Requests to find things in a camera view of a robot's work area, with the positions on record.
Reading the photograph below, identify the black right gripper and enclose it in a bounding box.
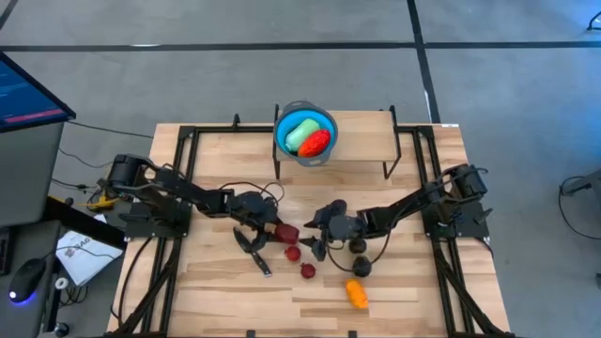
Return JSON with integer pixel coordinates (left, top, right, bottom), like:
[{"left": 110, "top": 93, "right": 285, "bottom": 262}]
[{"left": 299, "top": 209, "right": 371, "bottom": 263}]

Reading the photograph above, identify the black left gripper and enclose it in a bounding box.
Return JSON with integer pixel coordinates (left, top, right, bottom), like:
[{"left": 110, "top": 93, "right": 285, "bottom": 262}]
[{"left": 228, "top": 190, "right": 285, "bottom": 255}]

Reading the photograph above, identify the dark red block toy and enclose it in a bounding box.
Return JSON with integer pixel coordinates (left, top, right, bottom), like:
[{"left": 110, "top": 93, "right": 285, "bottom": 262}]
[{"left": 273, "top": 223, "right": 301, "bottom": 246}]

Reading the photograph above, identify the orange carrot toy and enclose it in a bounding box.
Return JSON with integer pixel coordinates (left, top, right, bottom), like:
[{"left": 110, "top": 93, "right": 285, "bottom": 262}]
[{"left": 345, "top": 277, "right": 370, "bottom": 311}]

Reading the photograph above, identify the red orange toy mango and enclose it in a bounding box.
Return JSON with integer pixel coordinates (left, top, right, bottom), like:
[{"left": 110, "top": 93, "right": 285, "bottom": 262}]
[{"left": 297, "top": 129, "right": 332, "bottom": 159}]

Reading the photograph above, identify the blue collapsible bowl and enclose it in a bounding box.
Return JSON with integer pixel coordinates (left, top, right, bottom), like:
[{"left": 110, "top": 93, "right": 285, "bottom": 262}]
[{"left": 273, "top": 100, "right": 339, "bottom": 169}]

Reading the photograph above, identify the white booklet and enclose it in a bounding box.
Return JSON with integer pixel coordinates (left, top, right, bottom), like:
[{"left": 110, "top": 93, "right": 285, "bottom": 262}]
[{"left": 54, "top": 228, "right": 124, "bottom": 286}]

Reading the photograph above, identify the dark side desk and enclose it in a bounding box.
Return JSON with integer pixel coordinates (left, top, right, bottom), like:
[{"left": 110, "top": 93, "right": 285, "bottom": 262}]
[{"left": 0, "top": 196, "right": 128, "bottom": 338}]

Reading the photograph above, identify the black computer mouse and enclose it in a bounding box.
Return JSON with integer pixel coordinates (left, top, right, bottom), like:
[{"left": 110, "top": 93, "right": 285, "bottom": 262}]
[{"left": 8, "top": 257, "right": 47, "bottom": 304}]

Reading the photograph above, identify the black keyboard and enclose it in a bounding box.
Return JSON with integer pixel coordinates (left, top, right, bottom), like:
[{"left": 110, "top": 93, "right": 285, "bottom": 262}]
[{"left": 0, "top": 226, "right": 11, "bottom": 277}]

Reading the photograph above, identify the grey stand leg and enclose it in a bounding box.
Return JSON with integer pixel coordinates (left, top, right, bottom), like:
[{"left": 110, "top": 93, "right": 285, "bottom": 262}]
[{"left": 560, "top": 169, "right": 601, "bottom": 196}]

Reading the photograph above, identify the blue screen monitor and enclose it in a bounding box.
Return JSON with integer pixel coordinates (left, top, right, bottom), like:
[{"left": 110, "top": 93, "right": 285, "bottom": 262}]
[{"left": 0, "top": 51, "right": 77, "bottom": 135}]

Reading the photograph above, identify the black handled kitchen knife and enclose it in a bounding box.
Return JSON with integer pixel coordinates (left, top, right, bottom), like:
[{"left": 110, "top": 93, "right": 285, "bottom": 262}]
[{"left": 232, "top": 226, "right": 273, "bottom": 278}]

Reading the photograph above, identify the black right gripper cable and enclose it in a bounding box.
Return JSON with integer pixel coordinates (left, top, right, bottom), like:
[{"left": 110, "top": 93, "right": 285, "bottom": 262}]
[{"left": 325, "top": 228, "right": 392, "bottom": 274}]

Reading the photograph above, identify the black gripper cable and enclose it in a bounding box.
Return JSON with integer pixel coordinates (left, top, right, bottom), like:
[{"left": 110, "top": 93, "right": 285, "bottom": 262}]
[
  {"left": 219, "top": 180, "right": 286, "bottom": 206},
  {"left": 325, "top": 228, "right": 392, "bottom": 274}
]

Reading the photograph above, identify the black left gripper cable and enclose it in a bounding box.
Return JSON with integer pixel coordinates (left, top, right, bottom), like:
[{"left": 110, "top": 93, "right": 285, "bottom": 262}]
[{"left": 219, "top": 180, "right": 286, "bottom": 206}]

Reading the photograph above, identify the black metal table frame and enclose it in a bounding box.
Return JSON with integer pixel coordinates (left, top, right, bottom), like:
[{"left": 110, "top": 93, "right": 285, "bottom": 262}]
[{"left": 100, "top": 113, "right": 517, "bottom": 338}]

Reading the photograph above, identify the yellow cable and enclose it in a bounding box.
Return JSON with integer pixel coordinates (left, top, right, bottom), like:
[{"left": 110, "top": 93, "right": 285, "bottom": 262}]
[{"left": 85, "top": 194, "right": 118, "bottom": 211}]

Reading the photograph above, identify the black floor cable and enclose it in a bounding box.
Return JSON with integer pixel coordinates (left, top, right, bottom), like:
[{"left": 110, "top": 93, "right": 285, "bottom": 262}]
[{"left": 67, "top": 120, "right": 155, "bottom": 140}]

